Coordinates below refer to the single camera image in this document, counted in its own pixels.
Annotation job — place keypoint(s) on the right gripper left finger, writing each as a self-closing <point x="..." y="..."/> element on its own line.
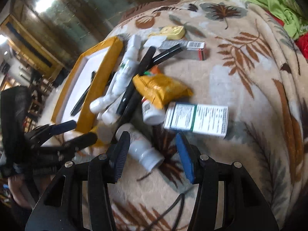
<point x="118" y="157"/>

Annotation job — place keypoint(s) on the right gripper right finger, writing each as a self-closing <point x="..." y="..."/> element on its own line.
<point x="188" y="154"/>

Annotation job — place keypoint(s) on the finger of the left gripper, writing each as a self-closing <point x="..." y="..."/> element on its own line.
<point x="81" y="142"/>
<point x="58" y="129"/>

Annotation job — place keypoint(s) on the large white medicine bottle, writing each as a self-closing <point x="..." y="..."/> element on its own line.
<point x="141" y="149"/>

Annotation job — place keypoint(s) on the black marker green cap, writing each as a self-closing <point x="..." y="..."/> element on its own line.
<point x="81" y="100"/>

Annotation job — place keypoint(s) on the small white pill bottle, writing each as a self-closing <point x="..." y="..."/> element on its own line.
<point x="150" y="114"/>

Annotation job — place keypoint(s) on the white slim tube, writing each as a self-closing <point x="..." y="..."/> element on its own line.
<point x="106" y="100"/>

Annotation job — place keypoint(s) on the yellow snack packet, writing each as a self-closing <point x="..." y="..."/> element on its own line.
<point x="160" y="89"/>

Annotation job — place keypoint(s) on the white nasal spray bottle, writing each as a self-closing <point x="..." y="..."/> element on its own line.
<point x="110" y="117"/>

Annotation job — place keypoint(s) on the person left hand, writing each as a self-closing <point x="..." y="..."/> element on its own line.
<point x="15" y="183"/>

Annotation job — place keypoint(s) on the yellow taped white tray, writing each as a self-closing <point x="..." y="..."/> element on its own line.
<point x="91" y="72"/>

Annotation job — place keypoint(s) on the silver red small box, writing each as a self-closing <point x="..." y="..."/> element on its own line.
<point x="195" y="50"/>

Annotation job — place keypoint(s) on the leaf pattern beige blanket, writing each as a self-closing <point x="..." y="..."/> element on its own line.
<point x="254" y="69"/>

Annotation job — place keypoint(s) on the wooden glass wardrobe doors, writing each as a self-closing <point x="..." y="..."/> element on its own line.
<point x="66" y="28"/>

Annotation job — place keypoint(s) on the white square plastic case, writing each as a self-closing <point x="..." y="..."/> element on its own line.
<point x="155" y="41"/>

